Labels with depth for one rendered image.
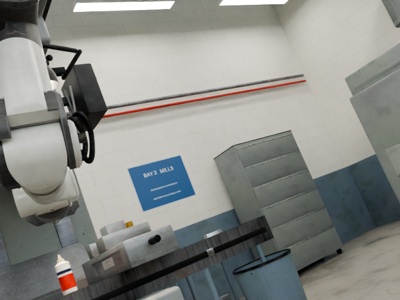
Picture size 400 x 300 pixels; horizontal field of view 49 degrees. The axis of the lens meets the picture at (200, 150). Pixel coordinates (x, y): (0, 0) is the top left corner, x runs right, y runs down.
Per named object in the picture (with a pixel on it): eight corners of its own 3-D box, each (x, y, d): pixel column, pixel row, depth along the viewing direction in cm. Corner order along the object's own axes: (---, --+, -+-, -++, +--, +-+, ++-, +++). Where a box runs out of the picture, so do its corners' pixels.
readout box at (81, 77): (111, 109, 171) (93, 62, 175) (88, 113, 166) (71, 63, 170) (96, 130, 187) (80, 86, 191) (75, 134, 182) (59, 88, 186)
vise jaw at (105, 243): (152, 233, 130) (147, 220, 130) (106, 250, 121) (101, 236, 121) (144, 237, 134) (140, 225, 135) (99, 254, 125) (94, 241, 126)
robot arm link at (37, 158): (74, 198, 83) (76, 181, 65) (16, 212, 80) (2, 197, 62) (63, 144, 85) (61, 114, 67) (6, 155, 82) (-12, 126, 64)
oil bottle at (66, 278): (80, 289, 121) (67, 250, 123) (65, 295, 119) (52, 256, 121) (76, 290, 124) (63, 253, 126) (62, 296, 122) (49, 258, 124)
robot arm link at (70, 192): (79, 201, 97) (80, 192, 84) (37, 215, 94) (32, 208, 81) (70, 173, 97) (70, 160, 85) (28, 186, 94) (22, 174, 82)
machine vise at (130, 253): (180, 248, 119) (166, 210, 121) (131, 268, 110) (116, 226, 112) (130, 269, 146) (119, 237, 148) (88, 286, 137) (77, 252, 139)
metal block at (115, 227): (130, 238, 132) (123, 219, 133) (112, 244, 128) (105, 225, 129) (123, 242, 136) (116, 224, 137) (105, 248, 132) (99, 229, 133)
